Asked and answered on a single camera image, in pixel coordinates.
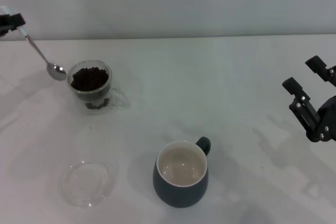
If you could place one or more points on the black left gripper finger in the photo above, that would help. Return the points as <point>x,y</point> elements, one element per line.
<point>3,33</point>
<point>11,21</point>

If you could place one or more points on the dark blue-grey ceramic mug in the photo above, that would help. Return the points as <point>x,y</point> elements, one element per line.
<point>178,195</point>

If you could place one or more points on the coffee bean pile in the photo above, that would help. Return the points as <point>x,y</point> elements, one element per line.
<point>89,78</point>

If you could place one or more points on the clear glass saucer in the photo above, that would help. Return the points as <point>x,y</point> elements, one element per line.
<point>86,182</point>

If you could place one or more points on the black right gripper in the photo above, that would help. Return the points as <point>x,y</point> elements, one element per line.
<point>328,121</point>

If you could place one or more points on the double-walled glass cup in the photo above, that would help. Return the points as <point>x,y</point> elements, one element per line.
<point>115,99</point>

